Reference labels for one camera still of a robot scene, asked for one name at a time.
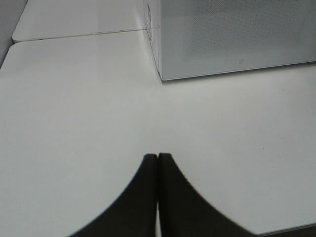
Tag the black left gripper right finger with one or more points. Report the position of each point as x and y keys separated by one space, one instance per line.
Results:
x=183 y=212

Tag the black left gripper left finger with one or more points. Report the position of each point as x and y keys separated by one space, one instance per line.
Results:
x=134 y=212

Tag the white microwave oven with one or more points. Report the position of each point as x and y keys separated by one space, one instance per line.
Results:
x=151 y=37

